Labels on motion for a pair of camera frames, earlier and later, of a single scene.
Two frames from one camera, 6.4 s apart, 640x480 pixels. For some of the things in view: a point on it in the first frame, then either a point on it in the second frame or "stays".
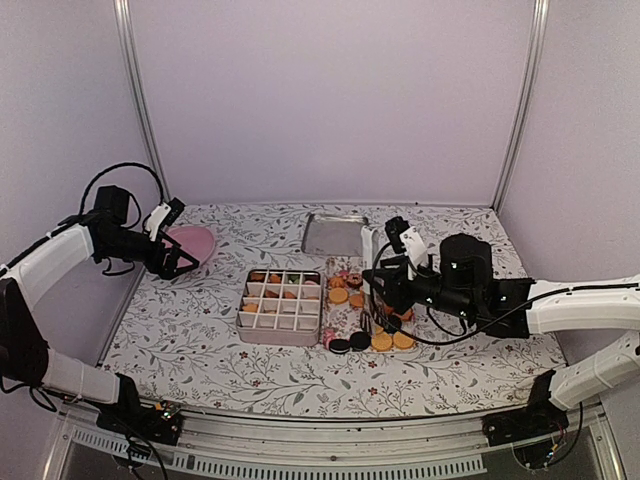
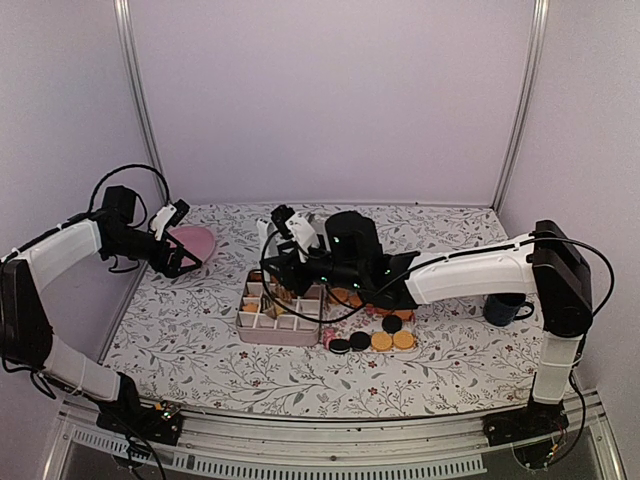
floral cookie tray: [350, 321] stays
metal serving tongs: [367, 318] → [268, 232]
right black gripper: [394, 295] → [289, 273]
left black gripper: [167, 269] stays
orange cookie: [251, 307] stays
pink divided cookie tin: [281, 307] stays
